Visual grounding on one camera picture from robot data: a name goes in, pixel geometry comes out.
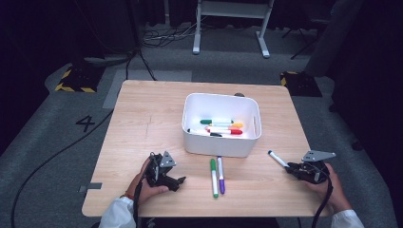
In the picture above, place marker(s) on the grey tape strip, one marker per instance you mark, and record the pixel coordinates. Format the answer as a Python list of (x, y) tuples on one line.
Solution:
[(95, 185)]

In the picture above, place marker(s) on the small dark grey object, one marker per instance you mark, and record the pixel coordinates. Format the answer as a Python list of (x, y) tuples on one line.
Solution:
[(239, 94)]

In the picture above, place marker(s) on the white plastic bin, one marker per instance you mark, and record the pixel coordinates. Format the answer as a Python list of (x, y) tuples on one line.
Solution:
[(218, 147)]

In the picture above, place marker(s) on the purple marker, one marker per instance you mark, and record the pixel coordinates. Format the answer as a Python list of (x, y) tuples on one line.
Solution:
[(221, 180)]

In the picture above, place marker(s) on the black tripod stand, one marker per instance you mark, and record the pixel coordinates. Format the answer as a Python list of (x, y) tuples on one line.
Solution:
[(293, 57)]

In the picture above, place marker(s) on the dark blue marker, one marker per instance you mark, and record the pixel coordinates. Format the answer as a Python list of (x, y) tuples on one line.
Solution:
[(278, 159)]

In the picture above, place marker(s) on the black marker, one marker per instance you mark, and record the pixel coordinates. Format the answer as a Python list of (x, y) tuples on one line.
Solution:
[(216, 134)]

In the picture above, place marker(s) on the black yellow striped base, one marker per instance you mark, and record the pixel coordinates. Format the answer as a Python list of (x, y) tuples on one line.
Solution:
[(301, 84), (79, 79)]

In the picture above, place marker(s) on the yellow marker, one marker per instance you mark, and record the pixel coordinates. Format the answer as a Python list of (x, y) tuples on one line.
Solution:
[(237, 125)]

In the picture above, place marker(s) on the grey curtain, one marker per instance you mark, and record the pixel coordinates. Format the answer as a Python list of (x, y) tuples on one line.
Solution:
[(332, 38)]

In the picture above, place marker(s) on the person's left hand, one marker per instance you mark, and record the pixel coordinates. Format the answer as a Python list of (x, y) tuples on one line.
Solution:
[(141, 190)]

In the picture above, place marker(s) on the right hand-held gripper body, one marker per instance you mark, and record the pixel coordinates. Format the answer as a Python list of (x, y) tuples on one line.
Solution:
[(313, 172)]

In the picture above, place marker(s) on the person's right hand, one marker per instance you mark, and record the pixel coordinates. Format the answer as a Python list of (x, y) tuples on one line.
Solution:
[(334, 196)]

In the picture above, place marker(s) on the light green marker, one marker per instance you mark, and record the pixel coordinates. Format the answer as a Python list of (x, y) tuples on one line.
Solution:
[(214, 180)]

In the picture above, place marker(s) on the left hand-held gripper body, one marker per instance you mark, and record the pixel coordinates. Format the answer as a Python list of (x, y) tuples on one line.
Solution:
[(160, 174)]

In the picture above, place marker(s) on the white metal desk frame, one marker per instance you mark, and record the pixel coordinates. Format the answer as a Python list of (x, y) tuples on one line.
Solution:
[(233, 9)]

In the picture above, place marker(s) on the red marker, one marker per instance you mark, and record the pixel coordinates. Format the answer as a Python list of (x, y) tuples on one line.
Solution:
[(236, 131)]

